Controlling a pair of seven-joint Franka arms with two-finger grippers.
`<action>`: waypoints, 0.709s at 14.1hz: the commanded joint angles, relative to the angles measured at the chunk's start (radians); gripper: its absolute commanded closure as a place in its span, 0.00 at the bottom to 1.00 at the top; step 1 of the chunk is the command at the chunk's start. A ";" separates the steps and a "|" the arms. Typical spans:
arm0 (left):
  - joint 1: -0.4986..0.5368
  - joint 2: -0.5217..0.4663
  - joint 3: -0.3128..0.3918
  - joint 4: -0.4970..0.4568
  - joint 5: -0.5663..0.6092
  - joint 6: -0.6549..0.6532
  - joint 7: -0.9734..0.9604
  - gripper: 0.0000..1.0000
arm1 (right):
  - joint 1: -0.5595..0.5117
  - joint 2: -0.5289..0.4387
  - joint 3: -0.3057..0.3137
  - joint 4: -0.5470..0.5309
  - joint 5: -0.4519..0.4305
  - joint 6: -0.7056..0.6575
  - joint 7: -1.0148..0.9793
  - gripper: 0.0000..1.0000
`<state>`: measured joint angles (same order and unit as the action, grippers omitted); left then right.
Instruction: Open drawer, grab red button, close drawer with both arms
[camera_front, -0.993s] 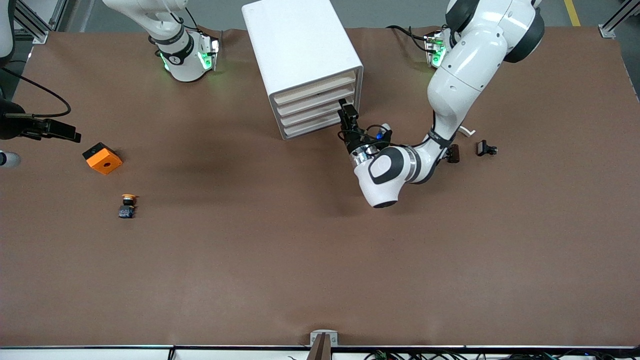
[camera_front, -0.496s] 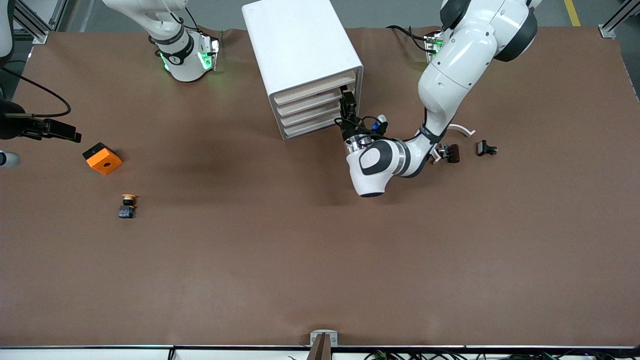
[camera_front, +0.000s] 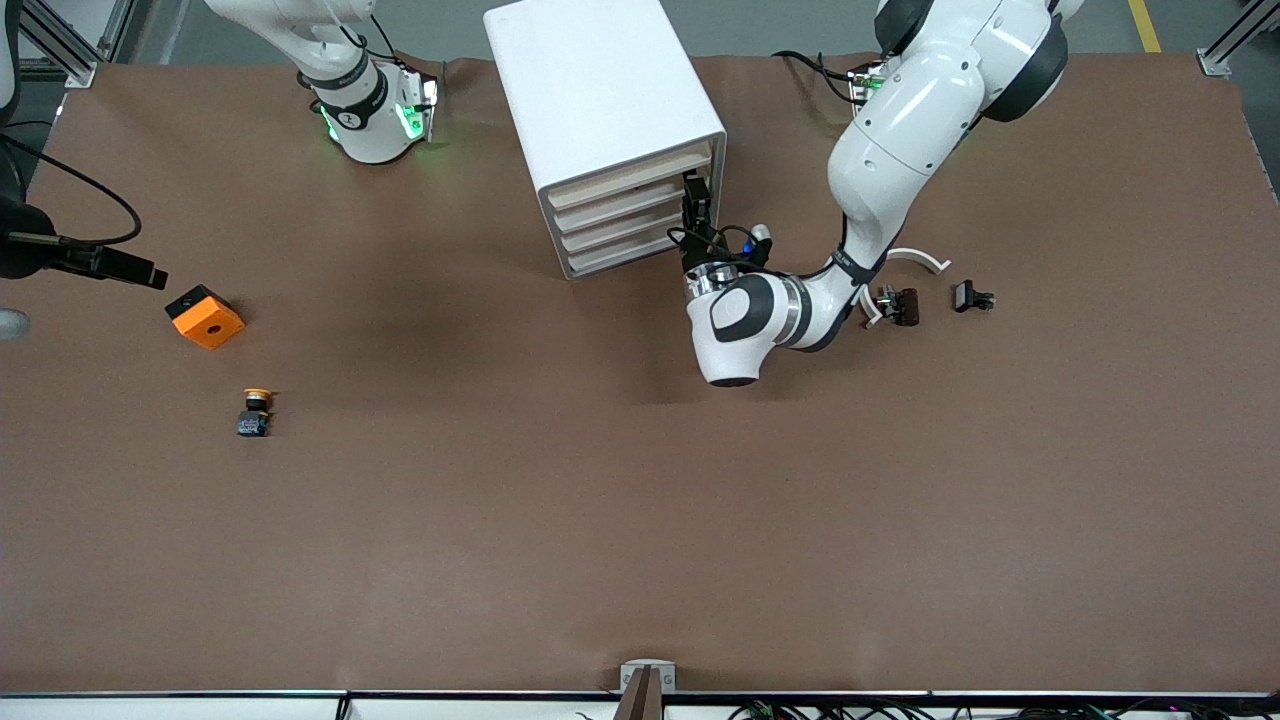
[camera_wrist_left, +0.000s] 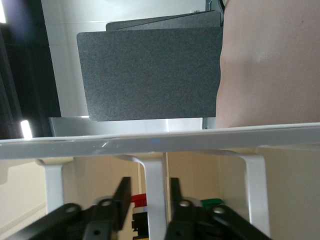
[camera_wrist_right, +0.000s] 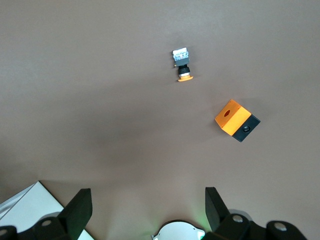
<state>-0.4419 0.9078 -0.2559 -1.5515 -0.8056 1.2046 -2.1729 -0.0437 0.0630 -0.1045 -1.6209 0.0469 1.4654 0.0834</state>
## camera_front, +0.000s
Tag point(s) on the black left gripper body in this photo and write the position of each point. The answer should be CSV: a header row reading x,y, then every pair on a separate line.
x,y
697,254

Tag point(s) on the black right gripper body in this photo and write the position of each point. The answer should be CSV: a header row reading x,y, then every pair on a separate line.
x,y
28,255

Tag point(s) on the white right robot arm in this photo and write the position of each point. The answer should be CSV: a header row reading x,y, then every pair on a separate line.
x,y
365,130

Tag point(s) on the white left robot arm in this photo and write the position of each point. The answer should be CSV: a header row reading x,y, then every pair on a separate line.
x,y
900,130

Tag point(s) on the orange box with hole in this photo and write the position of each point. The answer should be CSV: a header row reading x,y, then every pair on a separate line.
x,y
210,325

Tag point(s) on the brown and black component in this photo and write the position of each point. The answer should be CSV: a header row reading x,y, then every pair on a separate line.
x,y
908,306

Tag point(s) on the white curved plastic part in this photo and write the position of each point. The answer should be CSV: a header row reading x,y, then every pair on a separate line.
x,y
930,260

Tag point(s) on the small black component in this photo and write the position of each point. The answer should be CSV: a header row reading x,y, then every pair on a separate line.
x,y
966,296

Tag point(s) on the yellow-capped push button switch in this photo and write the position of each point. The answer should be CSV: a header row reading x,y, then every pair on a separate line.
x,y
254,422

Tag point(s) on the aluminium frame profile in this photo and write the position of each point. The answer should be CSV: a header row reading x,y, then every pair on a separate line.
x,y
1225,55
60,40

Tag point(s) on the grey mount bracket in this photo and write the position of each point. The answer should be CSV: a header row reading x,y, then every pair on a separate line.
x,y
647,685

